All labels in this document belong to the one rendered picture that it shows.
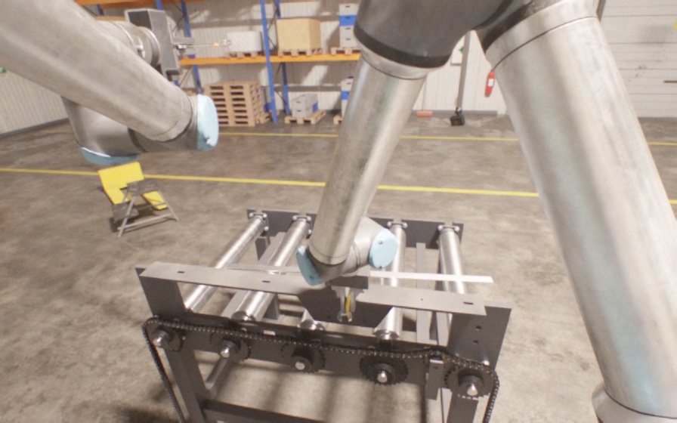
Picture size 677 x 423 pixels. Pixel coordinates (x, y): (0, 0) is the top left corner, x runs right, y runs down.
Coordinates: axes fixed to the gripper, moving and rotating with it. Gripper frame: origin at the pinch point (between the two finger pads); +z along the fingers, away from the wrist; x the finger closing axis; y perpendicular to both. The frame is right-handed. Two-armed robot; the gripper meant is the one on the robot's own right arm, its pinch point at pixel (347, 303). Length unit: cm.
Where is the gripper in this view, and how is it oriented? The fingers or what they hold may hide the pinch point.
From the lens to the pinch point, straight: 108.2
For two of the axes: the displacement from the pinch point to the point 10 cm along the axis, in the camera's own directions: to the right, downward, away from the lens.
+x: 9.8, 0.6, -1.9
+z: 0.3, 8.9, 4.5
